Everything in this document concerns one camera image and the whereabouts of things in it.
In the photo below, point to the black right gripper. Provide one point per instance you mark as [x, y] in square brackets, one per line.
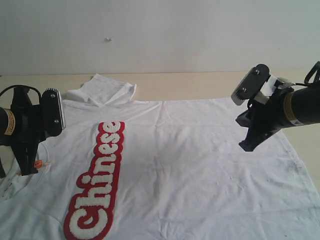
[263, 120]

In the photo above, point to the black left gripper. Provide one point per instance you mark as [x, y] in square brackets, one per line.
[28, 131]

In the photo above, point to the white t-shirt red lettering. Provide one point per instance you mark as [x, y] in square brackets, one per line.
[157, 170]

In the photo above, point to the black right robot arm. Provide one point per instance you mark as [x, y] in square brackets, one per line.
[286, 108]

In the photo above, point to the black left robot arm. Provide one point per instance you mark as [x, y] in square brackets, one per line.
[7, 119]

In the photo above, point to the orange neck label tag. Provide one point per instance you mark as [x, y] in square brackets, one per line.
[38, 164]

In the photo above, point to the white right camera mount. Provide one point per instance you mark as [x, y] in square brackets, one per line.
[270, 87]

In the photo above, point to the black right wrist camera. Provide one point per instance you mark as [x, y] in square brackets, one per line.
[251, 84]

